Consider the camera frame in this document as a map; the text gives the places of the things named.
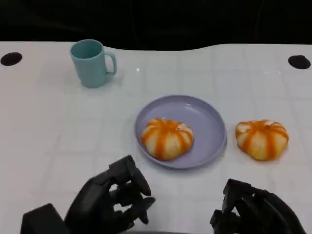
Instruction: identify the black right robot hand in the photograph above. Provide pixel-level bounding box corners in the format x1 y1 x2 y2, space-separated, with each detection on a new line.
210 179 308 234

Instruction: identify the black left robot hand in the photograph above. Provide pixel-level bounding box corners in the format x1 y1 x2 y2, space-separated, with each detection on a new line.
64 155 156 234

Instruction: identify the orange and white bread roll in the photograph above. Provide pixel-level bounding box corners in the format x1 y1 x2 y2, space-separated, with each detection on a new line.
235 119 290 161
141 117 195 161

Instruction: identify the lilac plate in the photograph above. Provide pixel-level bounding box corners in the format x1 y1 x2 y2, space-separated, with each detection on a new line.
134 95 228 170

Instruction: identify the pale green mug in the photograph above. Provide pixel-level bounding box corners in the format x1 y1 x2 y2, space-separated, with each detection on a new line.
70 39 117 88

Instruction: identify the black round table grommet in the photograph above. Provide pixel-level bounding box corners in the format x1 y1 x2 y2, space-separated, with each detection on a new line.
288 55 312 70
0 52 23 67

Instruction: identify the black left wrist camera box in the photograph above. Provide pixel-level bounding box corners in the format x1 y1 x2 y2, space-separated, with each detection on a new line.
20 203 72 234

